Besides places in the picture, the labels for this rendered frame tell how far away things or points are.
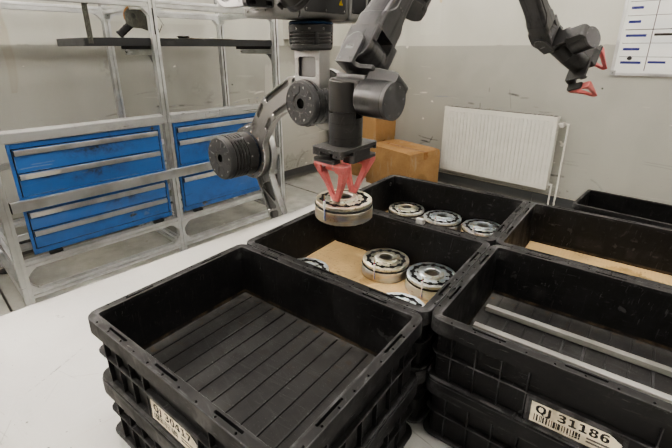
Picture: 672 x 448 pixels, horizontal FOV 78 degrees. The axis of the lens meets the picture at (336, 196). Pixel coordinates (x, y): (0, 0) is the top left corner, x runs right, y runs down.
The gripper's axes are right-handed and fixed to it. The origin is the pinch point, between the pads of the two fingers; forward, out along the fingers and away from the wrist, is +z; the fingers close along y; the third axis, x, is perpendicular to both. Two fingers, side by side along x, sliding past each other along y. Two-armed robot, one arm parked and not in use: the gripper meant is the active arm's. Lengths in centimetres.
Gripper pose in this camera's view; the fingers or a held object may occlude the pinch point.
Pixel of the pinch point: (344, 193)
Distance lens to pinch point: 73.7
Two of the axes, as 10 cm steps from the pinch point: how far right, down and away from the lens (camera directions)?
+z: -0.1, 9.3, 3.7
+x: -7.8, -2.4, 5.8
